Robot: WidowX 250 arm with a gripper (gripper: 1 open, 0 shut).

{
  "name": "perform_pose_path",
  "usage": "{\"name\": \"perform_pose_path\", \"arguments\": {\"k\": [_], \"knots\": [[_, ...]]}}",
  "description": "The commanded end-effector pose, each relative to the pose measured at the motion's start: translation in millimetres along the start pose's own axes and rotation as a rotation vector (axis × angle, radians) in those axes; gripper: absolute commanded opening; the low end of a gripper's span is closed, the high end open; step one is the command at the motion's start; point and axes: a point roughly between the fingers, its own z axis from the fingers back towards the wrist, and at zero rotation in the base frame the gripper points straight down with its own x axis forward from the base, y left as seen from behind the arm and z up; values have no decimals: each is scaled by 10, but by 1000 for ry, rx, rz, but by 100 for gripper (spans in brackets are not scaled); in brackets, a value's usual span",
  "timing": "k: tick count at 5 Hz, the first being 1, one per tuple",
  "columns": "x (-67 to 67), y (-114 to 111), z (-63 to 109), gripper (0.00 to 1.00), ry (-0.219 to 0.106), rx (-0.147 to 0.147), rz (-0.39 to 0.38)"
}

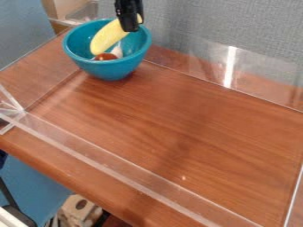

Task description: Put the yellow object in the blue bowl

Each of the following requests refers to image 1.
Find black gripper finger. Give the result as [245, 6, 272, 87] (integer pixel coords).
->
[115, 0, 139, 32]
[135, 0, 145, 18]

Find yellow toy banana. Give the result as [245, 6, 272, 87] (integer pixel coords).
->
[90, 19, 130, 56]

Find red and white toy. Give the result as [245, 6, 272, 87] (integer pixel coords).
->
[93, 43, 123, 61]

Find clear acrylic barrier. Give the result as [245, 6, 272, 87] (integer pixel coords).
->
[0, 0, 303, 227]

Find blue bowl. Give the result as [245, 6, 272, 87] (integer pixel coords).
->
[62, 19, 153, 81]

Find cardboard box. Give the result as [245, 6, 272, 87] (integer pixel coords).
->
[41, 0, 99, 34]

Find wooden block with hole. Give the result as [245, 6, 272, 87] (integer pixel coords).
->
[58, 194, 103, 227]

